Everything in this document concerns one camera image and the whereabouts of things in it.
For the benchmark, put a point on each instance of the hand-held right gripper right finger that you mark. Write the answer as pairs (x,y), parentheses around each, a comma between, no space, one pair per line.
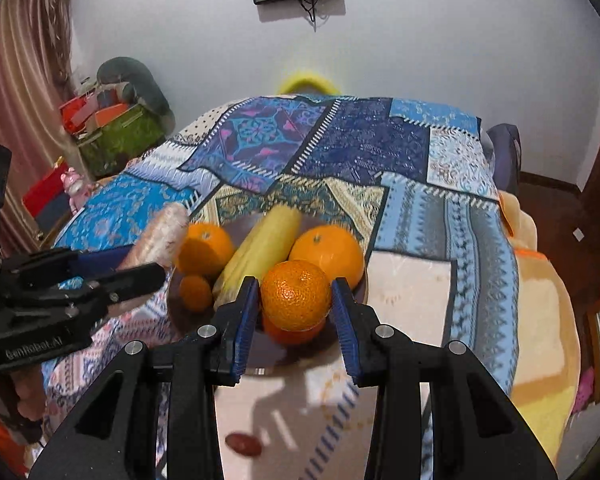
(347,330)

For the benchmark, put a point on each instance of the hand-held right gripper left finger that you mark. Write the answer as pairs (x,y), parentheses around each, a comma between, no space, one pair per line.
(245,330)

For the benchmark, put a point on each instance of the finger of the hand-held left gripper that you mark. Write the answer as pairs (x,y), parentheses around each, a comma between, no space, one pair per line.
(130,280)
(100,259)

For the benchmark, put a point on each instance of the dark purple plate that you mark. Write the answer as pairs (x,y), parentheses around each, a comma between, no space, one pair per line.
(280,357)

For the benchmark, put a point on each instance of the peeled citrus segment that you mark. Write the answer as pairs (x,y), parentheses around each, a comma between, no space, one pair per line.
(162,235)

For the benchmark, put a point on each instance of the small orange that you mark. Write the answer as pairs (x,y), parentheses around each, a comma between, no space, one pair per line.
(196,292)
(295,292)

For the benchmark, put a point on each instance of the large orange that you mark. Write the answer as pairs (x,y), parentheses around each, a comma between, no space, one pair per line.
(330,255)
(205,250)

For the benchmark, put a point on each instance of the yellow corn cob piece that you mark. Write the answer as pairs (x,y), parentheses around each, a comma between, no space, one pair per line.
(265,250)

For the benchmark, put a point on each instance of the person's left hand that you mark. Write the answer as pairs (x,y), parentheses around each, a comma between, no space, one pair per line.
(30,395)

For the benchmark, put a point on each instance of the pink plush toy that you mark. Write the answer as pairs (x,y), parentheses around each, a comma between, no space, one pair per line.
(75,187)

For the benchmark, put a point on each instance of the red box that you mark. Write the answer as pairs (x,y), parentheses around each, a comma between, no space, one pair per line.
(45,197)

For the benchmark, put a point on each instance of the red date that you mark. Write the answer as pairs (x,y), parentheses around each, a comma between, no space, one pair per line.
(242,444)

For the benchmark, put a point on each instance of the green cardboard box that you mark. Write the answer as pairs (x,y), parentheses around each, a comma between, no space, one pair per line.
(125,142)

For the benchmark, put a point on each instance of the blue patchwork blanket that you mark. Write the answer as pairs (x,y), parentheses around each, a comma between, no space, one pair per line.
(405,160)

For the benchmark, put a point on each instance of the striped brown curtain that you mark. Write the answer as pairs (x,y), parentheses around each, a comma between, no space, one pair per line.
(15,100)

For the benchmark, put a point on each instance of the peach yellow blanket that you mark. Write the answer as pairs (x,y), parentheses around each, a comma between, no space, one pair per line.
(545,335)

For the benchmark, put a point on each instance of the dark blue cushion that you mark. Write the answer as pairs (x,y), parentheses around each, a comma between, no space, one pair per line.
(505,157)

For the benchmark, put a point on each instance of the yellow curved chair back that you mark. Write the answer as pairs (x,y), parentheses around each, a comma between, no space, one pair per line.
(307,81)

